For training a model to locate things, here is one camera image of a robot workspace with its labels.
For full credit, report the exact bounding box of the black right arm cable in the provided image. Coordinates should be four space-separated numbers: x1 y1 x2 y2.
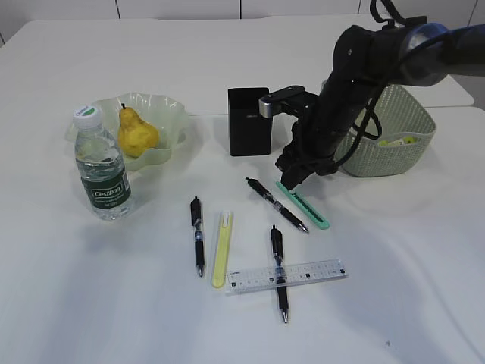
333 0 429 171

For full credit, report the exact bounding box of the black pen on ruler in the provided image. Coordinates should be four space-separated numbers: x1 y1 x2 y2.
271 225 289 324

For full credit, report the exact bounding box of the yellow utility knife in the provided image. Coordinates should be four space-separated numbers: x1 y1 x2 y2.
211 212 233 289

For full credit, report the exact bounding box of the black square pen holder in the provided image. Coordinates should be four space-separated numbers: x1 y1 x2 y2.
227 87 272 156

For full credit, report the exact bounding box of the clear plastic water bottle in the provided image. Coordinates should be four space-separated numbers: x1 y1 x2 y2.
73 105 134 221

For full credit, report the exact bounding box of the green plastic woven basket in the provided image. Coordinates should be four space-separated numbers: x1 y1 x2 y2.
341 85 437 177

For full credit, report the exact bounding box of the yellow pear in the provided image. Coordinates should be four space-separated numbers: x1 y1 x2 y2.
117 103 159 158

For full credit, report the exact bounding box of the clear plastic ruler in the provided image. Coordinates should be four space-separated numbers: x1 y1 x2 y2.
227 259 348 295

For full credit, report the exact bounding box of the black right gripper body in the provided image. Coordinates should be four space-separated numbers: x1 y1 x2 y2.
276 26 409 176

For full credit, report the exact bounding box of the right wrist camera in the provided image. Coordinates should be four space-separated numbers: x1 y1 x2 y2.
258 85 318 118

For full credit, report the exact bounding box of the black pen upper middle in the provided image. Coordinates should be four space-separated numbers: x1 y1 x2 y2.
246 177 309 234

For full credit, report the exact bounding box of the yellow waste paper package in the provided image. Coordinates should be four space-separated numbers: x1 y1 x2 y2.
378 136 418 146

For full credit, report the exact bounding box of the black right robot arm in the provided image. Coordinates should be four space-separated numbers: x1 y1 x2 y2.
276 23 484 190

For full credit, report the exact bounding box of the green wavy glass plate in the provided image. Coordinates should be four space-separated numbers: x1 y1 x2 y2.
74 92 189 171

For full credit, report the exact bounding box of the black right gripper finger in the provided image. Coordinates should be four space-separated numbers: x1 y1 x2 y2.
280 162 314 190

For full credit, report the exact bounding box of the green utility knife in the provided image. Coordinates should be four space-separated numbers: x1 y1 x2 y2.
275 181 330 230

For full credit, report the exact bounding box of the black pen left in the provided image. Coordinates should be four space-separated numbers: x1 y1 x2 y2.
190 196 205 278

